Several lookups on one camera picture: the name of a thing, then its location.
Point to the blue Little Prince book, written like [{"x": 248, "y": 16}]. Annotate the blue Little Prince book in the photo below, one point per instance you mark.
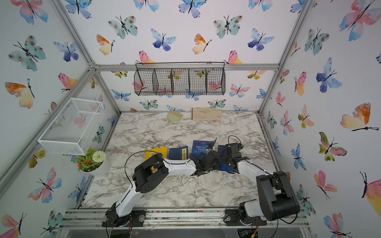
[{"x": 200, "y": 148}]

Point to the dark blue yellow-label book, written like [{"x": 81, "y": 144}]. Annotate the dark blue yellow-label book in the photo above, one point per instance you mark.
[{"x": 179, "y": 153}]

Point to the black wire wall basket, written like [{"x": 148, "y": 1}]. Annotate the black wire wall basket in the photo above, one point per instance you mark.
[{"x": 180, "y": 79}]

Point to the navy yellow-label book right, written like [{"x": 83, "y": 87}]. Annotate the navy yellow-label book right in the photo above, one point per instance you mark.
[{"x": 222, "y": 151}]

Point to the potted flowers white pot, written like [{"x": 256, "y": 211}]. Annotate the potted flowers white pot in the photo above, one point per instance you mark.
[{"x": 94, "y": 163}]

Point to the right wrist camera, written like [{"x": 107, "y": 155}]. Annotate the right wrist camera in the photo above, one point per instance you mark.
[{"x": 233, "y": 148}]

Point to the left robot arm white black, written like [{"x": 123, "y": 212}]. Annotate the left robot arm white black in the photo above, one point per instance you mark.
[{"x": 148, "y": 175}]

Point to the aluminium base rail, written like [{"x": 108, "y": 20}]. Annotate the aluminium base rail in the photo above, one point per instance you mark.
[{"x": 176, "y": 218}]

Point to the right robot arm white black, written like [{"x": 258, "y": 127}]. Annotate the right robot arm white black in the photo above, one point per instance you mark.
[{"x": 276, "y": 198}]

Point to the white mesh wall basket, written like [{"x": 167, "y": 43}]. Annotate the white mesh wall basket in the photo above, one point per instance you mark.
[{"x": 73, "y": 128}]

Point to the blue microfiber cloth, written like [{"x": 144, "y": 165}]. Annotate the blue microfiber cloth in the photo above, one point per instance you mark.
[{"x": 226, "y": 167}]

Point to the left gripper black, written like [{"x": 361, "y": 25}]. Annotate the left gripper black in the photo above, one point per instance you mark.
[{"x": 218, "y": 165}]

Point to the yellow cover book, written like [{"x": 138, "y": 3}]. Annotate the yellow cover book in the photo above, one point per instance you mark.
[{"x": 156, "y": 153}]

